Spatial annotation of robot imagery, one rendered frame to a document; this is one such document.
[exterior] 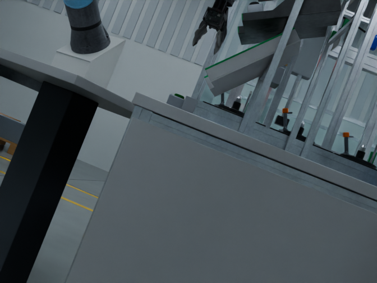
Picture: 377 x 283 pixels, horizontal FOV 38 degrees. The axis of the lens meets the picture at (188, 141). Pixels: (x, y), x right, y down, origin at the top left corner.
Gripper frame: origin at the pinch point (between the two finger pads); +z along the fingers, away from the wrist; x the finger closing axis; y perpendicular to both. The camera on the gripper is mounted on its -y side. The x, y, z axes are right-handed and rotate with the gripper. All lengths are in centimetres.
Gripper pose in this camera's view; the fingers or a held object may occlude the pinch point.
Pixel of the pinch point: (205, 48)
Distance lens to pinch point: 212.2
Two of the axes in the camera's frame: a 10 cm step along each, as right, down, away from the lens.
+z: -4.1, 9.1, -0.3
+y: -2.1, -1.2, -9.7
